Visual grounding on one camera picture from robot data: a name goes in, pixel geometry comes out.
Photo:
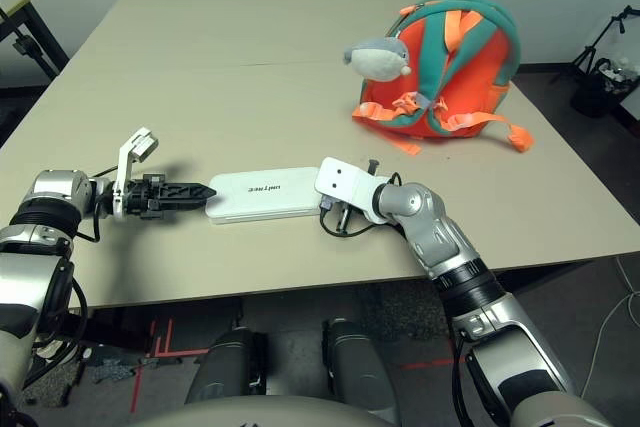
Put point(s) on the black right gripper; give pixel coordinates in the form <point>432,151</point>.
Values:
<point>345,219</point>

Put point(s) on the grey foam mat scrap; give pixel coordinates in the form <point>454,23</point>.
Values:
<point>115,369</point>

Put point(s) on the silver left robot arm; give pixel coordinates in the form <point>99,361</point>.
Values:
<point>55,192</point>

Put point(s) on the white pencil case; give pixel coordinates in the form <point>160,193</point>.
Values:
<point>265,197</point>

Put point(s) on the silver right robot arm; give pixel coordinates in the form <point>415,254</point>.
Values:
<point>440,227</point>

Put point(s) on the white board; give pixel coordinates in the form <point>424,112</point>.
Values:
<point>631,107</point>

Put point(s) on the black bin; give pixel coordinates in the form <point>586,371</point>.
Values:
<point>590,97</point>

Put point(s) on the beige robot torso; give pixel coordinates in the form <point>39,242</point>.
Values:
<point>250,417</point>

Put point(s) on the grey robot leg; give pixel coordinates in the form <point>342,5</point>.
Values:
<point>360,372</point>
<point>225,372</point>

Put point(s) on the orange and teal backpack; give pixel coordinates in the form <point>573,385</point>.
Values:
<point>480,87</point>

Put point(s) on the grey white plush shark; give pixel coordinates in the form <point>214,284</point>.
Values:
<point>375,59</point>

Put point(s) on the black tripod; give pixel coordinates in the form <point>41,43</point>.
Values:
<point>587,51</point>

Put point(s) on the grey left robot leg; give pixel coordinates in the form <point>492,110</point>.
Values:
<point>225,372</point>

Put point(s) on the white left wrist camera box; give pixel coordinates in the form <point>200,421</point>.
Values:
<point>125,167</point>

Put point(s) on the grey right robot leg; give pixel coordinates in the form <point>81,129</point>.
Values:
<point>360,372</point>

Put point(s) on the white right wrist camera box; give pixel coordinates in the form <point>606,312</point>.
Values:
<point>340,179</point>

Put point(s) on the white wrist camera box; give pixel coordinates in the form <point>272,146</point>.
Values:
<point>125,167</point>
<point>340,179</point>

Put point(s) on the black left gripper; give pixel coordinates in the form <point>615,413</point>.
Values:
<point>142,197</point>

